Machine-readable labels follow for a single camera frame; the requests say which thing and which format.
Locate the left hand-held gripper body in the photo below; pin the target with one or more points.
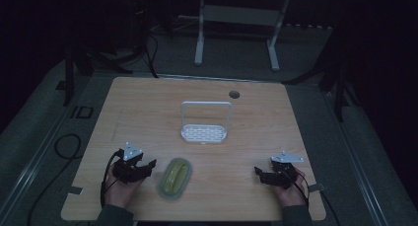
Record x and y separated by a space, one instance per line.
128 168

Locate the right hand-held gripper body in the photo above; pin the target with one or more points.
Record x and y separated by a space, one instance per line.
283 173

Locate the person's right hand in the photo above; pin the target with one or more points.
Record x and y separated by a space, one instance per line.
292 194

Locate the person's left hand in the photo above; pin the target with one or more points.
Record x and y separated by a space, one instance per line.
120 193

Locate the green oval soap dish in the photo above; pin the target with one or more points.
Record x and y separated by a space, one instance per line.
175 177

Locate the grey tape piece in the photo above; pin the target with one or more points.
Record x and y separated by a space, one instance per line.
75 190
316 187

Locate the black metal stand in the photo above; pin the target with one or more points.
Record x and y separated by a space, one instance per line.
338 88
69 78

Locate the white metal desk frame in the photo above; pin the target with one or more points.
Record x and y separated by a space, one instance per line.
236 15

